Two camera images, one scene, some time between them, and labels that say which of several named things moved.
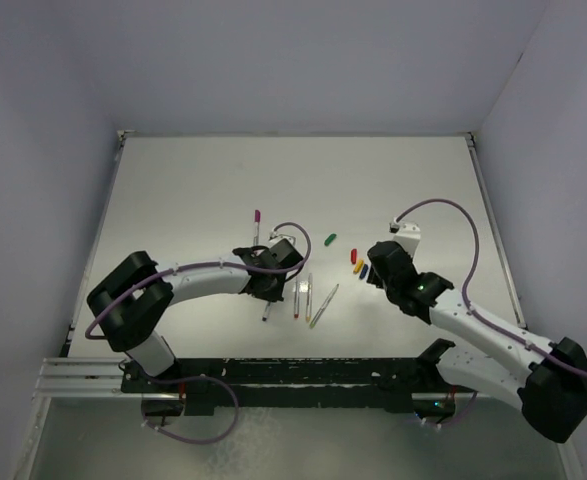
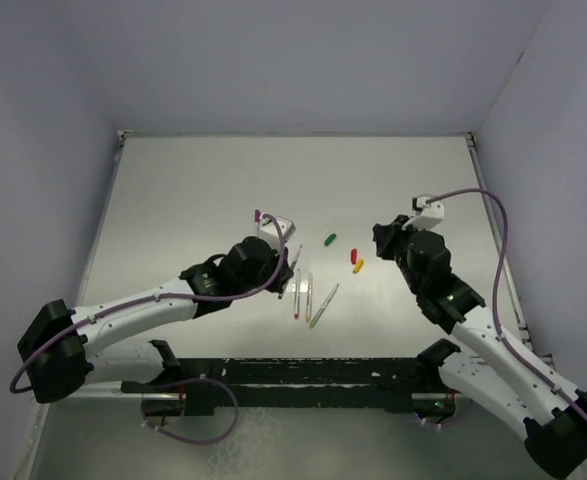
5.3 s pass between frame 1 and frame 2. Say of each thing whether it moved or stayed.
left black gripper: stayed
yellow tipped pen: stayed
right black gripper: moved
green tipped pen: stayed
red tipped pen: stayed
